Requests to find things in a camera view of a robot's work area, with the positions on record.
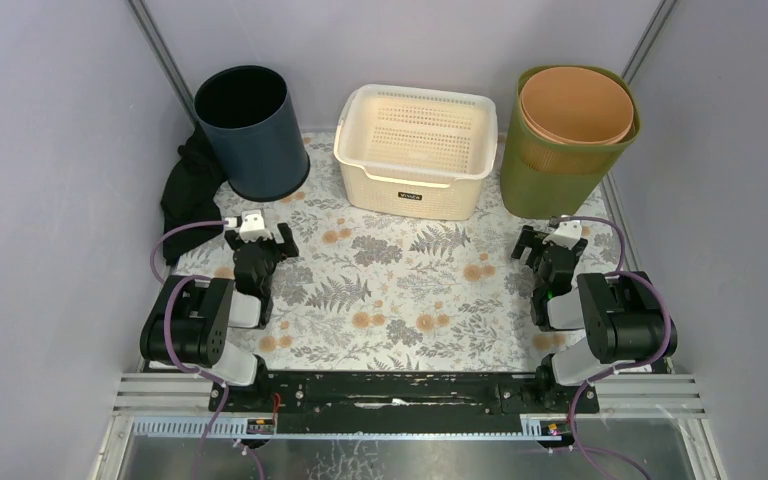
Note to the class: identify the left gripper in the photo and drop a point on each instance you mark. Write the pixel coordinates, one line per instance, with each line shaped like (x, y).
(261, 244)

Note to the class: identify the green mesh waste bin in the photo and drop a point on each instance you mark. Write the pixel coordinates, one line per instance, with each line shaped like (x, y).
(540, 178)

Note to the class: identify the aluminium frame rail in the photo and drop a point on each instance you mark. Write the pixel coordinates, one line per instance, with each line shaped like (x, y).
(648, 425)

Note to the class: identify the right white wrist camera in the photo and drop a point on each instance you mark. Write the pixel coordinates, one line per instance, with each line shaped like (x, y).
(566, 232)

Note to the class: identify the floral patterned mat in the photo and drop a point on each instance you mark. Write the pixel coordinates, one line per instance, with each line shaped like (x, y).
(371, 291)

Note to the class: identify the orange inner bucket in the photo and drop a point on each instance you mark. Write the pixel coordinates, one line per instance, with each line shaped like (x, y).
(573, 105)

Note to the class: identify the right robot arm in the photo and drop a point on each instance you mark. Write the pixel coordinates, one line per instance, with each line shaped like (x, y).
(620, 315)

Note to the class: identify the black cloth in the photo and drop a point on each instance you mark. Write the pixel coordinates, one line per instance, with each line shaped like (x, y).
(188, 196)

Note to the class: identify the cream perforated basket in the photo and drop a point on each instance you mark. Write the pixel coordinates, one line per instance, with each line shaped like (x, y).
(415, 152)

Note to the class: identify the dark blue round bin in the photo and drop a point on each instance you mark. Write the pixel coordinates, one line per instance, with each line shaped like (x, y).
(247, 114)

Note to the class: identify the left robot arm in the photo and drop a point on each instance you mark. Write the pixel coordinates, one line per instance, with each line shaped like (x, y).
(188, 325)

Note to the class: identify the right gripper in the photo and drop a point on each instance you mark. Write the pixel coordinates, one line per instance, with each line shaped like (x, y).
(526, 239)

